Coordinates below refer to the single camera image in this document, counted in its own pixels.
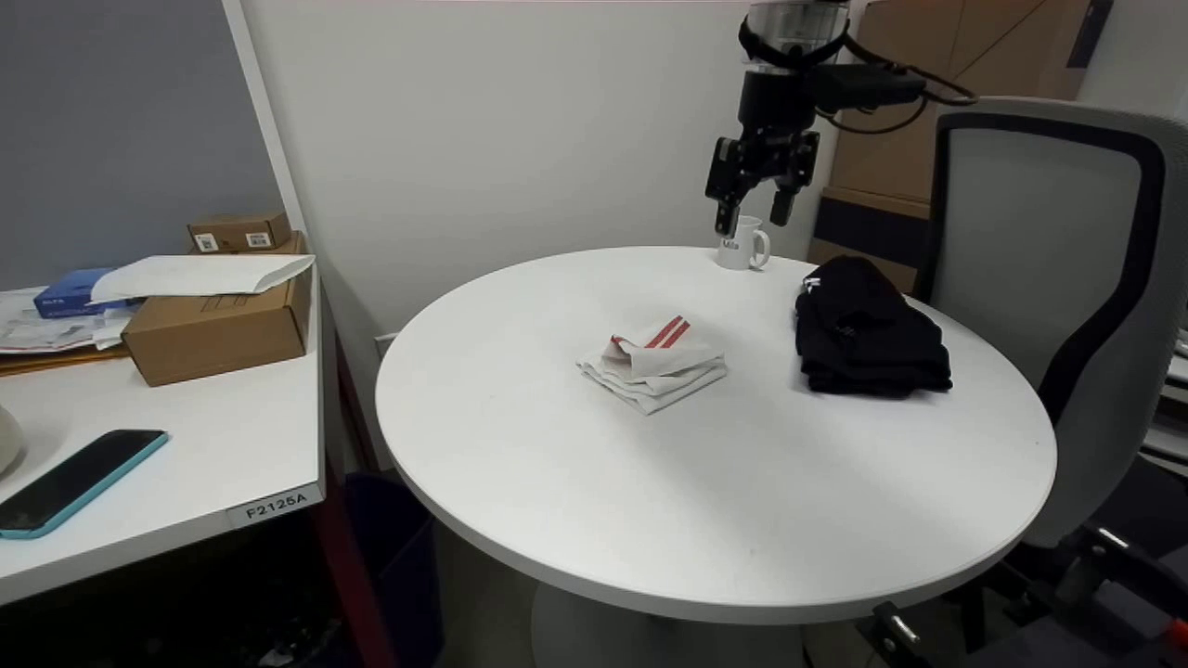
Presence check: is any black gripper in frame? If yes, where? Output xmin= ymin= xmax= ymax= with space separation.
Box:
xmin=702 ymin=70 xmax=826 ymax=238

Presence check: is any black shirt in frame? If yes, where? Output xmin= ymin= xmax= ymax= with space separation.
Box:
xmin=791 ymin=253 xmax=957 ymax=400

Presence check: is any white cloth with red stripes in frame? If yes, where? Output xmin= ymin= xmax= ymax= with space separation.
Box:
xmin=573 ymin=313 xmax=730 ymax=418

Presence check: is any white mug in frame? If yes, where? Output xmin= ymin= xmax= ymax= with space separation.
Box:
xmin=713 ymin=211 xmax=777 ymax=276

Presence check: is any small labelled cardboard box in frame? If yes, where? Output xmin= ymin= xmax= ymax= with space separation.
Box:
xmin=181 ymin=211 xmax=308 ymax=260

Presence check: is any dark blue bin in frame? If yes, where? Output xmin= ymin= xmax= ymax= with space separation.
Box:
xmin=339 ymin=473 xmax=446 ymax=668

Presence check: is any white paper envelope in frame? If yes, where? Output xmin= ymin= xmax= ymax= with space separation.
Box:
xmin=87 ymin=253 xmax=316 ymax=308

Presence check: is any large brown cardboard box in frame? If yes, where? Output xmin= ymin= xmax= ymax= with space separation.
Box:
xmin=123 ymin=265 xmax=316 ymax=391

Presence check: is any blue packet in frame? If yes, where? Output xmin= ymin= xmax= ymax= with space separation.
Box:
xmin=30 ymin=269 xmax=140 ymax=322

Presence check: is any clear plastic bag with papers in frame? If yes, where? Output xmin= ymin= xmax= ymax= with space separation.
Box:
xmin=0 ymin=287 xmax=135 ymax=365

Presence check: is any smartphone in blue case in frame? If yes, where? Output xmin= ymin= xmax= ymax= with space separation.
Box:
xmin=0 ymin=428 xmax=174 ymax=547

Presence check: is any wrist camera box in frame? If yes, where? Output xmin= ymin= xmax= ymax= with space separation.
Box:
xmin=808 ymin=60 xmax=932 ymax=121

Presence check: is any grey office chair black frame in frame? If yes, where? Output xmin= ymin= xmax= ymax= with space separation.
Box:
xmin=865 ymin=98 xmax=1188 ymax=668

